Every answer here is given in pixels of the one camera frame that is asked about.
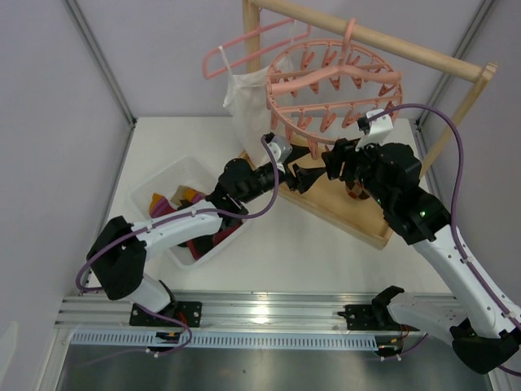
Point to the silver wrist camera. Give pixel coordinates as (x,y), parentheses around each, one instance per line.
(277,147)
(375,126)

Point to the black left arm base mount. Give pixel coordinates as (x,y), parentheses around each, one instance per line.
(188,312)

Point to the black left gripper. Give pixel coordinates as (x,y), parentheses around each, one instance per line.
(289,176)

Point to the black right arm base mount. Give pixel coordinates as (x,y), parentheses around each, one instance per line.
(365,318)

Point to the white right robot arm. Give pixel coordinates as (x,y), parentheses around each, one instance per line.
(485,333)

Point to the pink round clip hanger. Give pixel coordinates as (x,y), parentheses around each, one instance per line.
(318,88)

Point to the aluminium mounting rail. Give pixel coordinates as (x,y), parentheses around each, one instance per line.
(224,311)

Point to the white slotted cable duct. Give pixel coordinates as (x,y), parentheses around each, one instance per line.
(232,340)

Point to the beige argyle sock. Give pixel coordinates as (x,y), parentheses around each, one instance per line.
(356,191)
(183,193)

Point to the magenta striped sock yellow cuff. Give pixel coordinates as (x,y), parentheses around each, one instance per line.
(160,206)

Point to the white camisole top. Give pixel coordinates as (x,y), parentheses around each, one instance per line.
(245,100)

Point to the pink clothes hanger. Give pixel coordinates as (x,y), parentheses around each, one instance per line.
(253,48)

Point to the white plastic basket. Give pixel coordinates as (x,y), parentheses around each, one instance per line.
(185,179)

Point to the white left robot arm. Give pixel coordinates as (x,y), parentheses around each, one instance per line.
(118,256)

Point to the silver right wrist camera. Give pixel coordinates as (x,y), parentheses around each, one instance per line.
(375,126)

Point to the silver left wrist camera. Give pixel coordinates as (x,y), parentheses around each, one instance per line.
(277,147)

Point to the wooden clothes rack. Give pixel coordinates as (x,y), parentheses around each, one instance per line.
(331,202)

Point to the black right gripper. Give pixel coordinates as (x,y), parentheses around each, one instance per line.
(337,159)

